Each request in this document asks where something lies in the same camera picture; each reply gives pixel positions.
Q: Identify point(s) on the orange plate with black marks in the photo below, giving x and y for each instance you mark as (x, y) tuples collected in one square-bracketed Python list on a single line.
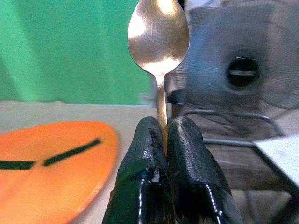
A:
[(56, 168)]

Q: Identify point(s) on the grey electric fan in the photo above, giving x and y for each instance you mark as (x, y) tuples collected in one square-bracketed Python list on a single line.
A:
[(236, 60)]

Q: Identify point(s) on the white board with black edge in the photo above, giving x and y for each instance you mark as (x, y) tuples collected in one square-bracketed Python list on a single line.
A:
[(280, 151)]

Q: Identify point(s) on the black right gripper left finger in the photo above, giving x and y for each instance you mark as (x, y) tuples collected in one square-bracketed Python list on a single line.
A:
[(135, 158)]

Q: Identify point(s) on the silver metal spoon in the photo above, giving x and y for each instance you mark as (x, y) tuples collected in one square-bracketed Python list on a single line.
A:
[(158, 39)]

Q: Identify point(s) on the green curtain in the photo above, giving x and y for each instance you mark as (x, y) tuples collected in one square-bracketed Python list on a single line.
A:
[(70, 49)]

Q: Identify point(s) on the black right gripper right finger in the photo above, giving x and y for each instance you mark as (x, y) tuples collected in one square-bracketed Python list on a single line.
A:
[(191, 154)]

